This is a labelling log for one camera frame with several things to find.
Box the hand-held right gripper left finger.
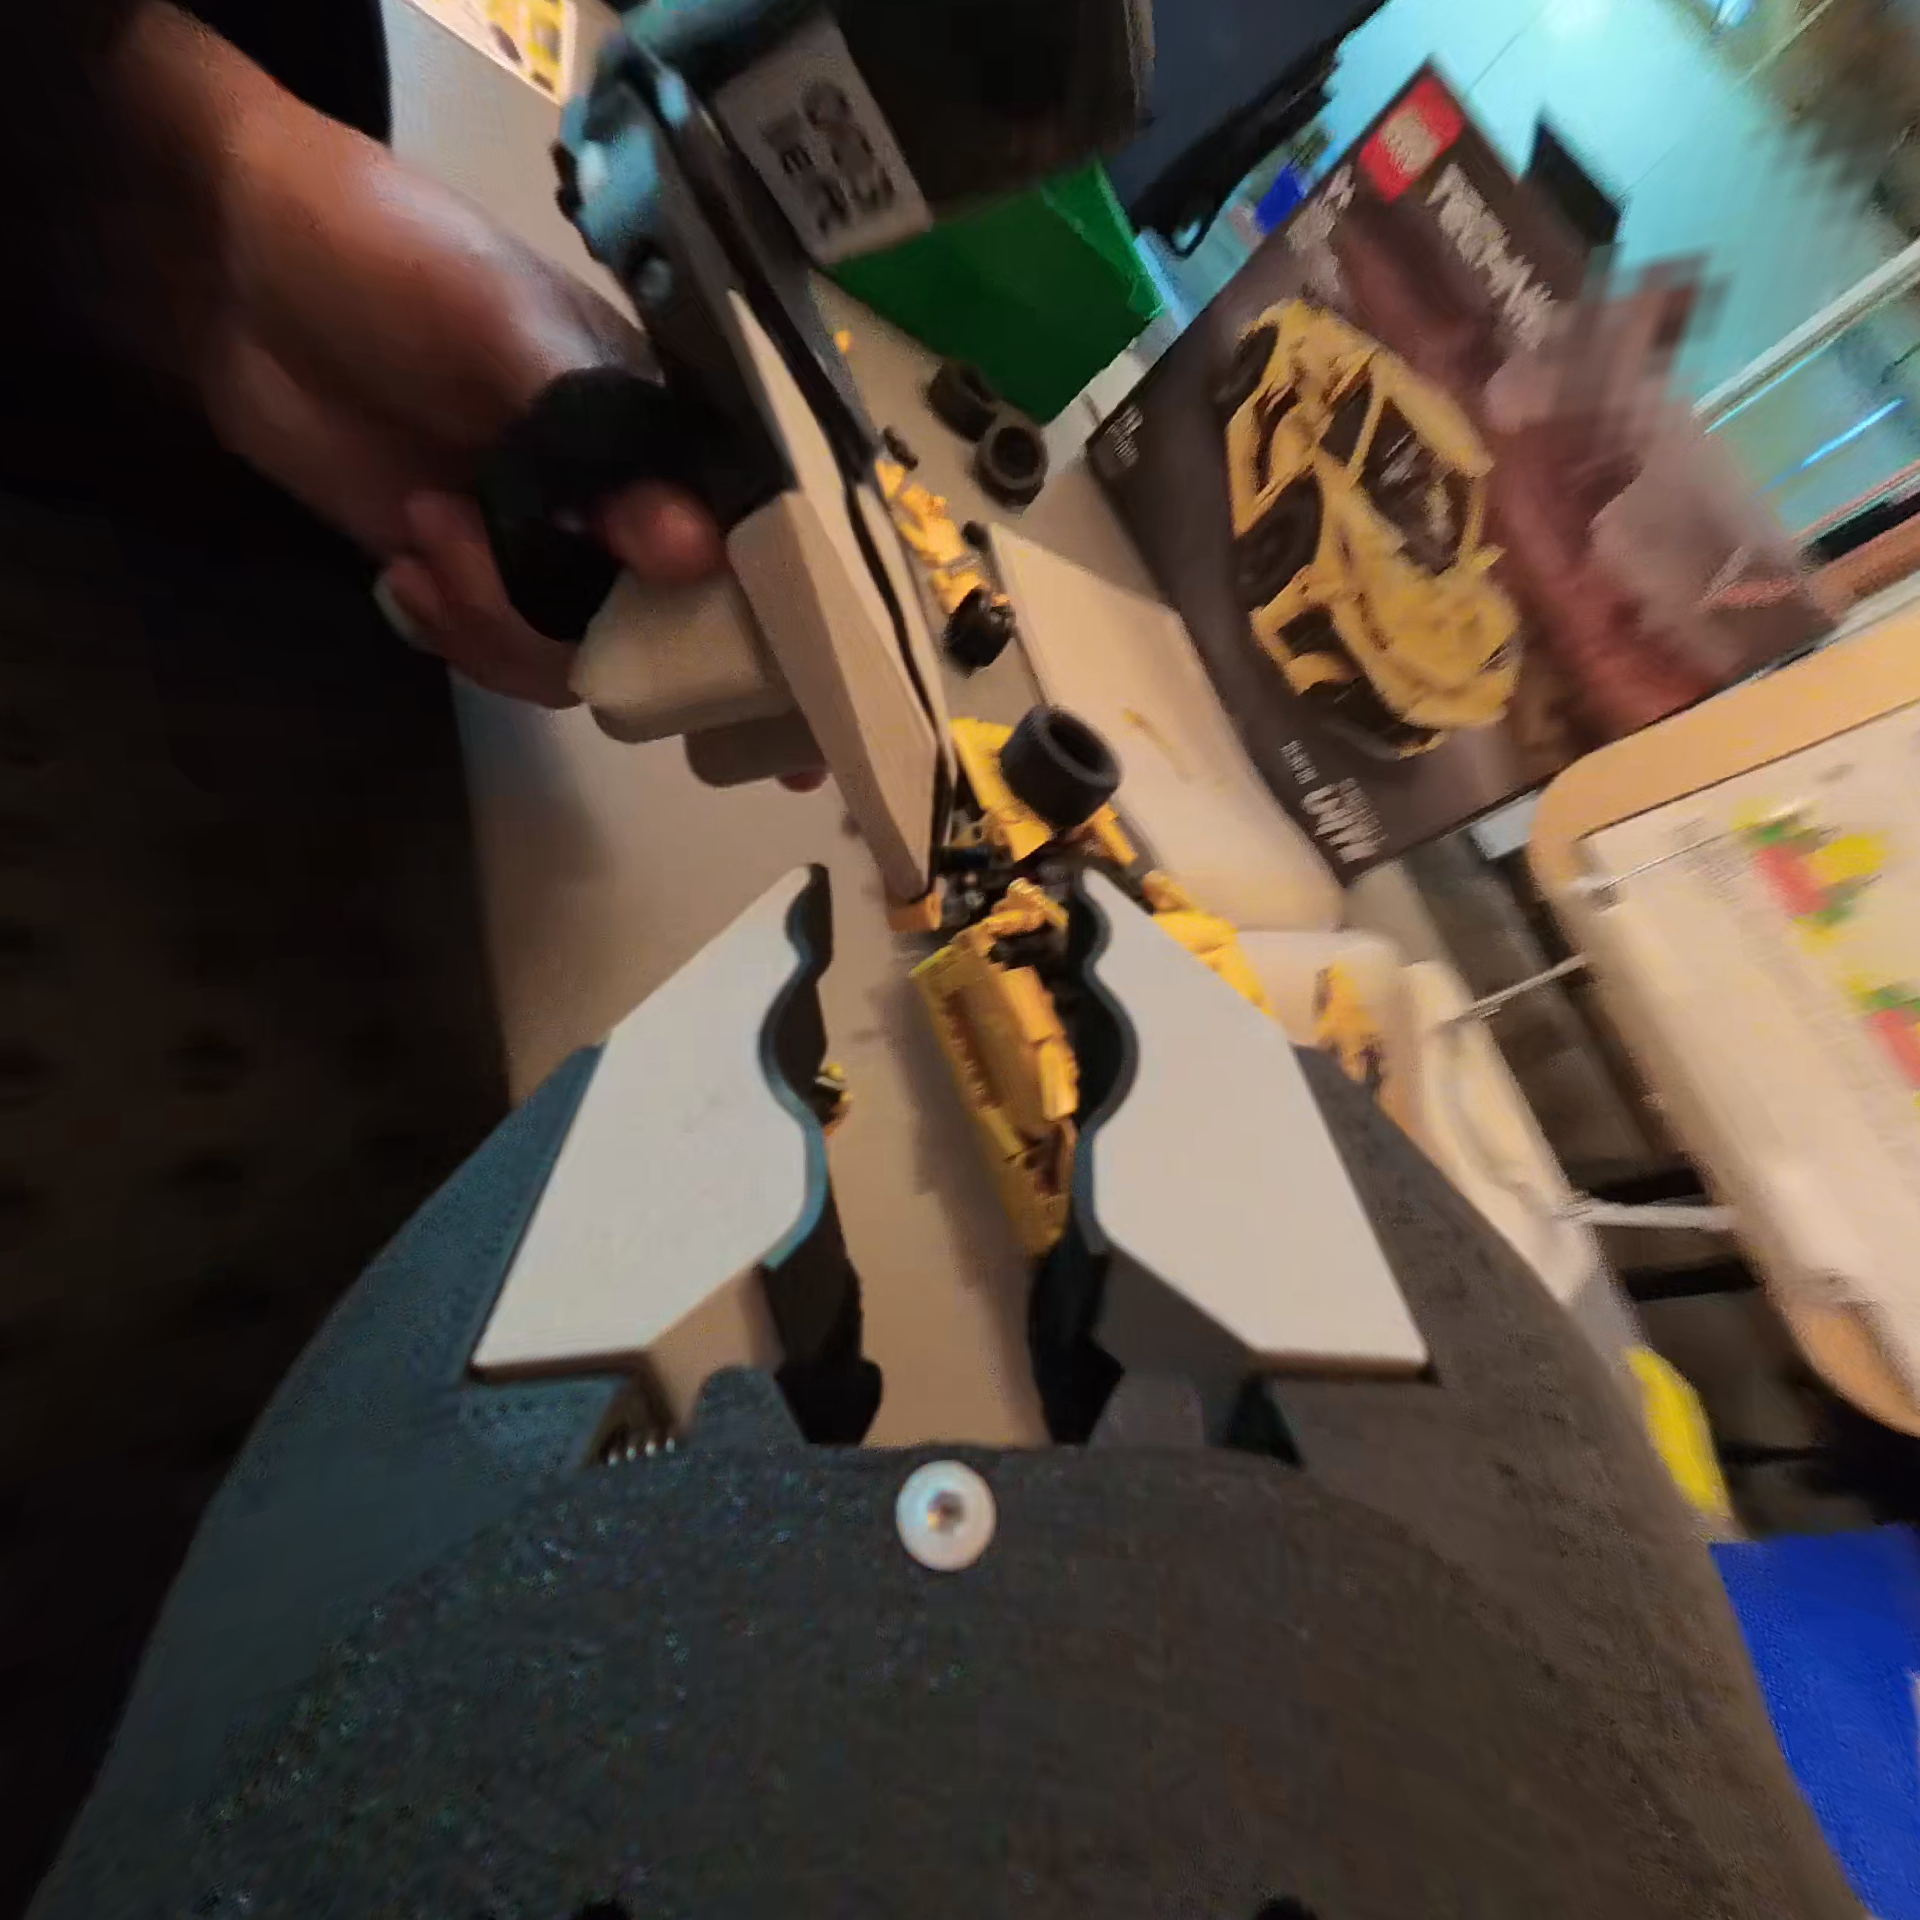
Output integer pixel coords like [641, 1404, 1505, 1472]
[468, 865, 884, 1444]

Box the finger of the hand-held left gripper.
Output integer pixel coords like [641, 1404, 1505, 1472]
[722, 288, 957, 902]
[806, 274, 961, 752]

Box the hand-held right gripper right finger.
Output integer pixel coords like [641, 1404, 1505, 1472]
[1032, 868, 1431, 1441]

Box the yellow toy brick car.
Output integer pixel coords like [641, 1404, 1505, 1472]
[884, 714, 1384, 1257]

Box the person's left forearm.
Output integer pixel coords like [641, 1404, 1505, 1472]
[0, 0, 396, 498]

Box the grey desk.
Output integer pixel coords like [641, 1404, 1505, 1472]
[381, 0, 1652, 1444]

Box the person's left hand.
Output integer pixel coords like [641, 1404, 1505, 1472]
[132, 42, 732, 708]

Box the green plastic bin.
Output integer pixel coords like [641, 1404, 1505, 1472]
[827, 155, 1168, 424]

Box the yellow sticky note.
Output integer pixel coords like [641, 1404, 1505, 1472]
[1627, 1342, 1735, 1518]

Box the toy car set box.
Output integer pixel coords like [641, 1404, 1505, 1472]
[1087, 59, 1844, 890]

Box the printed instruction sheet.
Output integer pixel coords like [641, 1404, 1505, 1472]
[1572, 703, 1920, 1202]

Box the blue plastic bin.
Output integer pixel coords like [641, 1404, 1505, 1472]
[1710, 1532, 1920, 1920]

